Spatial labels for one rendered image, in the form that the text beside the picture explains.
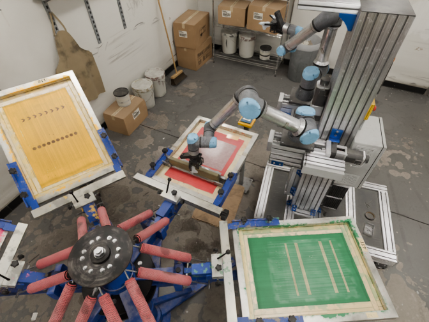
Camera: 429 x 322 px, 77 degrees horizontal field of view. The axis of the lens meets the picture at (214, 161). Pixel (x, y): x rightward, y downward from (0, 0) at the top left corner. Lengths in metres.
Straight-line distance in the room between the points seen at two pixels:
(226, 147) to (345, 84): 0.98
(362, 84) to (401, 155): 2.39
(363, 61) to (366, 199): 1.71
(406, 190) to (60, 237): 3.80
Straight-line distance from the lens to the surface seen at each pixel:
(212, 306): 2.61
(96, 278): 1.41
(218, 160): 2.13
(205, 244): 2.80
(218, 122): 1.77
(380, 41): 1.77
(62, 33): 3.45
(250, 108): 1.50
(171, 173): 2.08
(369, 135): 2.20
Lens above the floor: 2.54
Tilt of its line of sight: 48 degrees down
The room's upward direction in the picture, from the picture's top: 1 degrees counter-clockwise
